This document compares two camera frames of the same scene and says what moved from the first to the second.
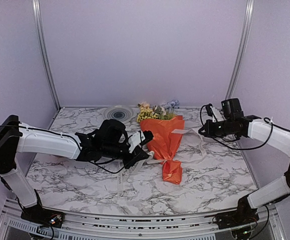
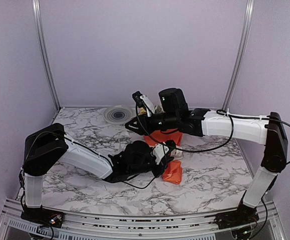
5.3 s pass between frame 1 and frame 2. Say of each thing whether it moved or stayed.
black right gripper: moved
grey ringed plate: stayed
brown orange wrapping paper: stayed
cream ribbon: moved
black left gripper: moved
